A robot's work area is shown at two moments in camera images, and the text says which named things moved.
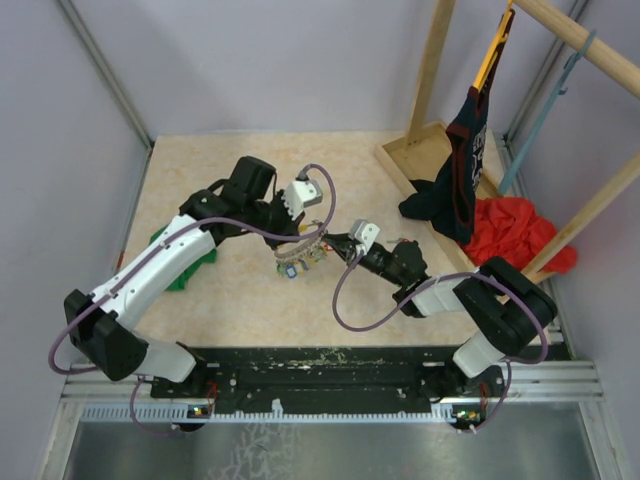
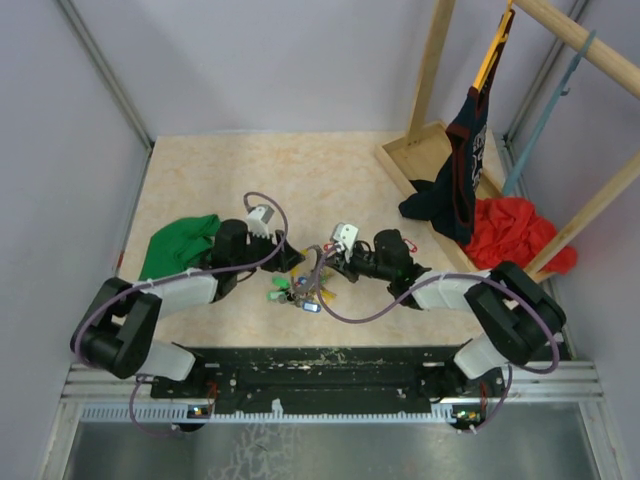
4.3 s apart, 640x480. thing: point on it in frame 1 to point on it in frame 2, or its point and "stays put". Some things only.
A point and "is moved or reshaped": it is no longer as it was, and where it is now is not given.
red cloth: (509, 228) stays put
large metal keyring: (296, 248) to (303, 278)
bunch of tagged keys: (299, 262) is moved or reshaped
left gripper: (290, 225) to (287, 259)
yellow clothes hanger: (500, 37) stays put
